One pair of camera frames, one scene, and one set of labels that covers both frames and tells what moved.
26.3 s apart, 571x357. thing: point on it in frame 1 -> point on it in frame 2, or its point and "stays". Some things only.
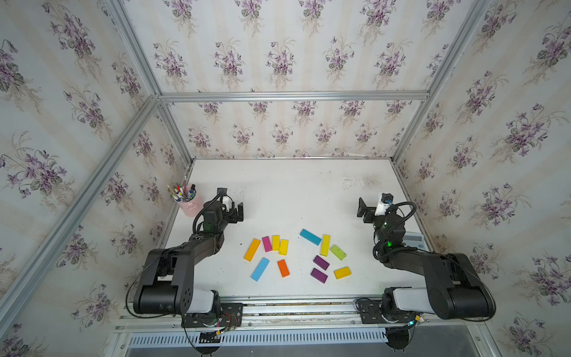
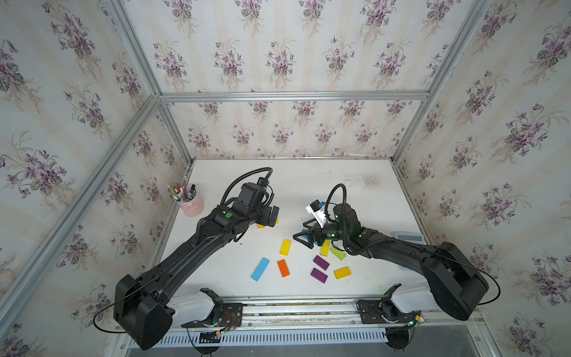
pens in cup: (184, 193) stays
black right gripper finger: (369, 216) -> (314, 226)
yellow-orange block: (343, 272) stays
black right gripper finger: (361, 208) -> (310, 245)
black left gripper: (231, 215) -> (264, 219)
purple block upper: (321, 262) stays
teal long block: (309, 236) stays
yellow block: (283, 247) stays
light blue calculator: (413, 239) stays
